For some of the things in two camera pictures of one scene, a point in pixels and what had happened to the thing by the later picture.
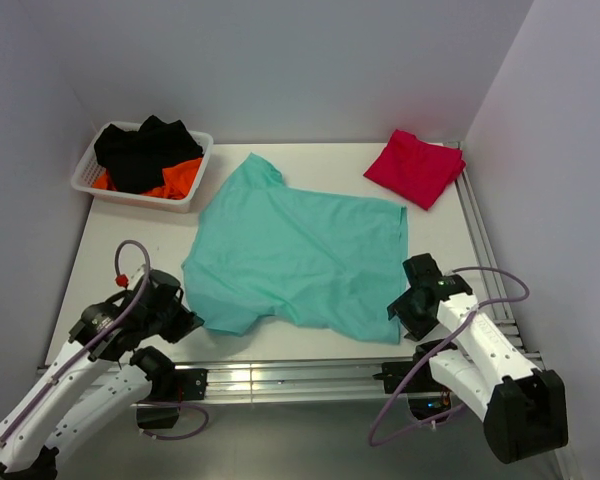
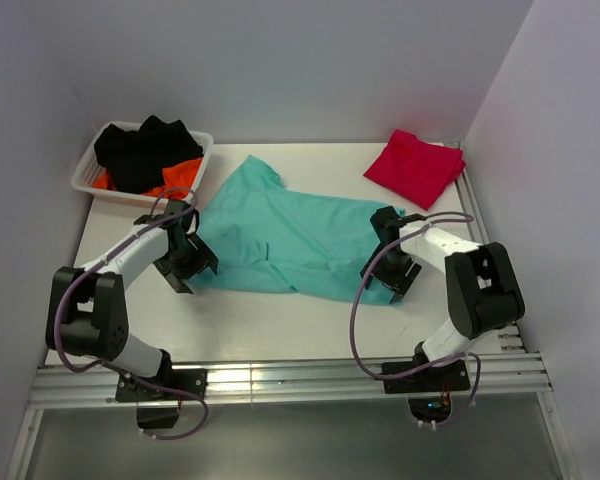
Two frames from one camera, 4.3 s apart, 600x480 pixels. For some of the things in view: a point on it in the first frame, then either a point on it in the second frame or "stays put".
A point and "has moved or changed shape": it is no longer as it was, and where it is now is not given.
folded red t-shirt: x=418 y=171 stays put
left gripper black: x=187 y=321 to x=203 y=258
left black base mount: x=172 y=386 stays put
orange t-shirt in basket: x=176 y=182 stays put
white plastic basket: x=89 y=169 stays put
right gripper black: x=418 y=329 to x=397 y=283
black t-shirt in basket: x=136 y=160 stays put
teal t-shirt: x=334 y=263 has moved or changed shape
